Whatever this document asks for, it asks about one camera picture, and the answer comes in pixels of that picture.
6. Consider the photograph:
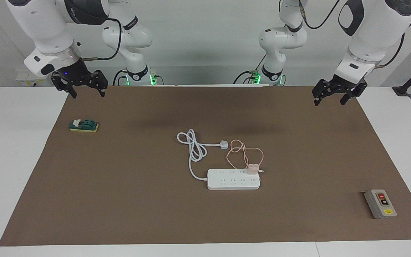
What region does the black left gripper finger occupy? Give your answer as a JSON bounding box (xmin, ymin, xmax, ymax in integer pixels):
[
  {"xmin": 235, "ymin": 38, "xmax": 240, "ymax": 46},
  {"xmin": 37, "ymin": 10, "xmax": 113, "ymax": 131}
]
[
  {"xmin": 340, "ymin": 82, "xmax": 367, "ymax": 106},
  {"xmin": 312, "ymin": 79, "xmax": 332, "ymax": 107}
]

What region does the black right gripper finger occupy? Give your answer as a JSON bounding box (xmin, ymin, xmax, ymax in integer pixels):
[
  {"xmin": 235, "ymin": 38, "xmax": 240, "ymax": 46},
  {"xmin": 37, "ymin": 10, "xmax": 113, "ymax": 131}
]
[
  {"xmin": 90, "ymin": 70, "xmax": 108, "ymax": 98},
  {"xmin": 51, "ymin": 71, "xmax": 78, "ymax": 99}
]

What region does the pink charging cable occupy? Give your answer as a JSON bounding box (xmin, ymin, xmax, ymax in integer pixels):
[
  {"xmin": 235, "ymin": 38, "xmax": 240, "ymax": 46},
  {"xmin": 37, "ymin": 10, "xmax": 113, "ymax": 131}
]
[{"xmin": 226, "ymin": 140, "xmax": 265, "ymax": 174}]

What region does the white power strip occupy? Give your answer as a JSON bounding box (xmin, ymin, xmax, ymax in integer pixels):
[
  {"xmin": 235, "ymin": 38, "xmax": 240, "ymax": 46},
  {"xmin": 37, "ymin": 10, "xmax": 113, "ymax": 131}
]
[{"xmin": 207, "ymin": 168, "xmax": 261, "ymax": 190}]

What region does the grey push button box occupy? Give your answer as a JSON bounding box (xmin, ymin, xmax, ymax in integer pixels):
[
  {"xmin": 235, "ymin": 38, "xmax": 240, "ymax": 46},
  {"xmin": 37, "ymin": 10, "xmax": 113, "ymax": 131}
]
[{"xmin": 364, "ymin": 189, "xmax": 397, "ymax": 219}]

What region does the brown table mat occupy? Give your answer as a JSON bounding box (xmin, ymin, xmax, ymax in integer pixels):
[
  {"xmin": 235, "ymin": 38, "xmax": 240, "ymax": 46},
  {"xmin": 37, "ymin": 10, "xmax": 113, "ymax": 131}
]
[{"xmin": 0, "ymin": 85, "xmax": 411, "ymax": 247}]

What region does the black base cable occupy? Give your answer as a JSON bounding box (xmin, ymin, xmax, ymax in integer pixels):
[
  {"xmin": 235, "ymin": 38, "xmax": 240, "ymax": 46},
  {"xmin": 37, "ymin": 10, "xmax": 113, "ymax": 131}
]
[
  {"xmin": 232, "ymin": 64, "xmax": 264, "ymax": 85},
  {"xmin": 112, "ymin": 69, "xmax": 130, "ymax": 86}
]

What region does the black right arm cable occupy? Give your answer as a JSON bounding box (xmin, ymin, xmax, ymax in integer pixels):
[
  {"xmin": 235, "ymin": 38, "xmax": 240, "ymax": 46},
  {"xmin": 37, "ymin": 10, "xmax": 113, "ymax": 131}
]
[{"xmin": 81, "ymin": 17, "xmax": 122, "ymax": 62}]

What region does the white wall socket box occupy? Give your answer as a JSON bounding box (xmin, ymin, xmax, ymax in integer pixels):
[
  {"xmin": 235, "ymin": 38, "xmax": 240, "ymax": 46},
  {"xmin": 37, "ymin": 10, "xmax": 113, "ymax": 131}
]
[{"xmin": 16, "ymin": 70, "xmax": 54, "ymax": 87}]

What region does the green knife switch yellow base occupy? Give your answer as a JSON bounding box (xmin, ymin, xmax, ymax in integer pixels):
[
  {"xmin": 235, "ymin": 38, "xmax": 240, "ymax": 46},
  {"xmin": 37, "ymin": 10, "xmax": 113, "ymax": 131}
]
[{"xmin": 69, "ymin": 119, "xmax": 99, "ymax": 133}]

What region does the white power cord with plug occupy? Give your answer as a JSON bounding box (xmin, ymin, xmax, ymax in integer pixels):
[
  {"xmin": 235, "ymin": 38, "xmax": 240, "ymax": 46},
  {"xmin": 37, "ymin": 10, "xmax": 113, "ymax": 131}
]
[{"xmin": 177, "ymin": 129, "xmax": 229, "ymax": 181}]

